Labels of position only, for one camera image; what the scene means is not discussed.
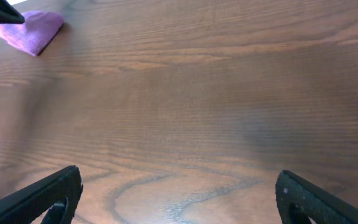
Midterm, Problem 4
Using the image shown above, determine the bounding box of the purple microfiber cloth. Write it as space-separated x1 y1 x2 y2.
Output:
0 11 65 56

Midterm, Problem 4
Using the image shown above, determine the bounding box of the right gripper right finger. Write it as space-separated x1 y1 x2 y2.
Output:
275 170 358 224

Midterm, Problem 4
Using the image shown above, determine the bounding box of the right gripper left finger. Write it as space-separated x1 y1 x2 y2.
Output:
0 166 83 224

